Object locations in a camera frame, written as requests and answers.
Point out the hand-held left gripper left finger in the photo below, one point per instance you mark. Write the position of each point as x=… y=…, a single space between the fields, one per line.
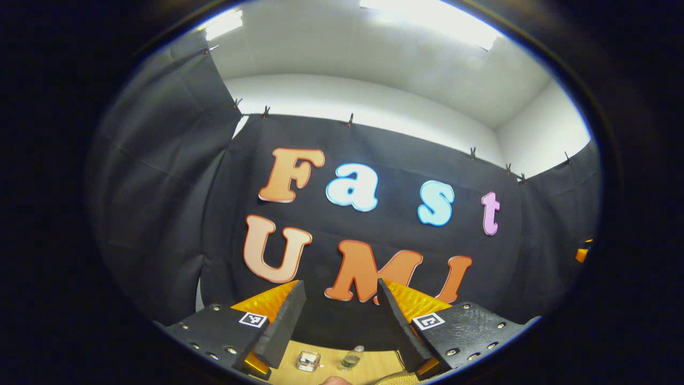
x=286 y=326

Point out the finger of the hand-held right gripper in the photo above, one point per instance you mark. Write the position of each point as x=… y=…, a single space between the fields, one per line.
x=581 y=254

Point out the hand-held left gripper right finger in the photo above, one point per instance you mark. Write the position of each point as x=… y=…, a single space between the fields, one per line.
x=401 y=331

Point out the clear plastic bottle green label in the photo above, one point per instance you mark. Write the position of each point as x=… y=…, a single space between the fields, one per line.
x=350 y=359

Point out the black backdrop cloth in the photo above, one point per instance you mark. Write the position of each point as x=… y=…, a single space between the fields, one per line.
x=395 y=160

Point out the row of black cloth clips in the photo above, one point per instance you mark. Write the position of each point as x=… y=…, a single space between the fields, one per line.
x=350 y=118

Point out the ceiling light panel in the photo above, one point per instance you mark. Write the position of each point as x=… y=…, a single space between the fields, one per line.
x=224 y=24

